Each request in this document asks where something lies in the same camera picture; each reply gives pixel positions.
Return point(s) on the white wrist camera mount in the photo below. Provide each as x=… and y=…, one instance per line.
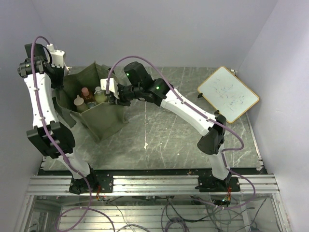
x=112, y=87
x=58, y=56

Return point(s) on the green bottle pink pump cap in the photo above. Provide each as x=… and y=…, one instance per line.
x=80, y=104

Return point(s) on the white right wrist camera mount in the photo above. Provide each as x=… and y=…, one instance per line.
x=112, y=87

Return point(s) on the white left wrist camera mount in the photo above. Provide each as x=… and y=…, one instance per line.
x=58, y=56

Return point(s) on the green canvas bag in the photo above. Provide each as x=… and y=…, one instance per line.
x=102, y=120

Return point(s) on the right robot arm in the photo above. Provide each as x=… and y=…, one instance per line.
x=211, y=127

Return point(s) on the aluminium rail frame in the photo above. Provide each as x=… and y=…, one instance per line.
x=156, y=182

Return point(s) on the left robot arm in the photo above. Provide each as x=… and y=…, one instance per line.
x=43, y=71

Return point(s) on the clear square bottle yellow contents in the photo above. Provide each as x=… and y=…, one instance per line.
x=91, y=104

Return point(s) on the orange soap bottle pink cap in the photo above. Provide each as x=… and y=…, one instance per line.
x=87, y=95

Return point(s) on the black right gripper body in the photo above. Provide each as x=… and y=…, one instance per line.
x=126, y=94

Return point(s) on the yellow framed whiteboard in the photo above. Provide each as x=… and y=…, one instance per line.
x=227, y=94

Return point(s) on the yellow-green lotion bottle white cap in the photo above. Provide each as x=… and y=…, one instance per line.
x=99, y=95

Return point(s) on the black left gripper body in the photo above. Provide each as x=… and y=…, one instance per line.
x=57, y=77

